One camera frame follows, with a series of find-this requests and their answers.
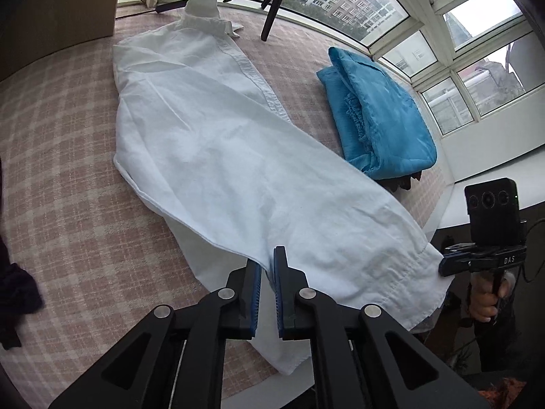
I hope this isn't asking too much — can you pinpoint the white window frame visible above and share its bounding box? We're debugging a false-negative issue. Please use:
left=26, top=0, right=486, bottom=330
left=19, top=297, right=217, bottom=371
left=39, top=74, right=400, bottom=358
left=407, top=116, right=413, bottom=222
left=119, top=0, right=545, bottom=137

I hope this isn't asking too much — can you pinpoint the white shirt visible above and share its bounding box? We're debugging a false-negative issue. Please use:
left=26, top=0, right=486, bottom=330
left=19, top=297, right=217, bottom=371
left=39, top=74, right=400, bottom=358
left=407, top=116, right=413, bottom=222
left=111, top=0, right=447, bottom=376

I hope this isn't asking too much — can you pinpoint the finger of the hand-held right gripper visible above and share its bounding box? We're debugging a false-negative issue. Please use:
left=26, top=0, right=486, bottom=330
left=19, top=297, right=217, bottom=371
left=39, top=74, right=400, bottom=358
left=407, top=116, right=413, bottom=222
left=438, top=253, right=473, bottom=277

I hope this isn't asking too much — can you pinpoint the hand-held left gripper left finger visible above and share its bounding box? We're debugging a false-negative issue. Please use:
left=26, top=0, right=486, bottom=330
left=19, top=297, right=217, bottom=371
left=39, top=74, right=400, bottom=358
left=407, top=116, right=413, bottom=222
left=49, top=258, right=262, bottom=409

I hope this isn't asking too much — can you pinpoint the pink plaid tablecloth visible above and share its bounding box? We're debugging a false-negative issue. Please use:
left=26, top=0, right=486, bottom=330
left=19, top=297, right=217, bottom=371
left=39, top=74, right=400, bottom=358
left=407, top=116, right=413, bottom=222
left=0, top=6, right=452, bottom=409

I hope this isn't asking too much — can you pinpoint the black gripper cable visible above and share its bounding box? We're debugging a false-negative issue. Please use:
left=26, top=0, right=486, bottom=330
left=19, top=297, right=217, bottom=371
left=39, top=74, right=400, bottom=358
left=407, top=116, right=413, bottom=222
left=517, top=219, right=545, bottom=284

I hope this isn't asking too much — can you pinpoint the black zipped jacket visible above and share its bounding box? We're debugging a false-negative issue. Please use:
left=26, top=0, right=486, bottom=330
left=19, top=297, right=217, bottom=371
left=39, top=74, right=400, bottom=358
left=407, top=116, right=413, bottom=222
left=426, top=285, right=545, bottom=393

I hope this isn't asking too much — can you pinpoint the person's right hand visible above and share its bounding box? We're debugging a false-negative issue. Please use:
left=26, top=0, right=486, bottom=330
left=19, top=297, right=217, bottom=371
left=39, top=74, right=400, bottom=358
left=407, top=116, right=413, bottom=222
left=466, top=273, right=518, bottom=323

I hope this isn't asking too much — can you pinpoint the black garment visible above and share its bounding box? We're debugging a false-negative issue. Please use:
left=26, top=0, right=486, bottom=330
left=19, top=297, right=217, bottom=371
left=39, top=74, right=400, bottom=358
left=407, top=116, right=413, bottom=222
left=0, top=239, right=45, bottom=350

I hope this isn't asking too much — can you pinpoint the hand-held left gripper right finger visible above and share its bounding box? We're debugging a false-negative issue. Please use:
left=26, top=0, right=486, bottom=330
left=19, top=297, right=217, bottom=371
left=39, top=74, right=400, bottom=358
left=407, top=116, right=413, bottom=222
left=273, top=246, right=490, bottom=409

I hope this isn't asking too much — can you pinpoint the dark brown folded garment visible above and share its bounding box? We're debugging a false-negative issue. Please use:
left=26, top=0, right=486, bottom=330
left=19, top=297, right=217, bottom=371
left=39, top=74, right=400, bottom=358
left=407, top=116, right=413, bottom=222
left=383, top=170, right=423, bottom=192

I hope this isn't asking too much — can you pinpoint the orange knit scarf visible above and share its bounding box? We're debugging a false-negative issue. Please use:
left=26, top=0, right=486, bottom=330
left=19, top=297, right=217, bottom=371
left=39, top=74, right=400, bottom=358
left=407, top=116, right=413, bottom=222
left=477, top=383, right=529, bottom=409

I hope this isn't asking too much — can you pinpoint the blue folded garment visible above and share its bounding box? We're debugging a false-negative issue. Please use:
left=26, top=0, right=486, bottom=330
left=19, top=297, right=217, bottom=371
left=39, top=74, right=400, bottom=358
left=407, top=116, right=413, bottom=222
left=316, top=47, right=438, bottom=180

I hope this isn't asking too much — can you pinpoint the light wooden board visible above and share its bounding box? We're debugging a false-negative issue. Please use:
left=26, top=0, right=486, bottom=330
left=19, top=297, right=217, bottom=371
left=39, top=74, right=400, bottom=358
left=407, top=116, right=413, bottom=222
left=0, top=0, right=124, bottom=81

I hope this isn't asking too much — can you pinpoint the black tripod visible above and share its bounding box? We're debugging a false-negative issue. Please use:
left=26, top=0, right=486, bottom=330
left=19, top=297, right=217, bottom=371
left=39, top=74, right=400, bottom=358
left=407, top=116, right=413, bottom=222
left=223, top=0, right=299, bottom=42

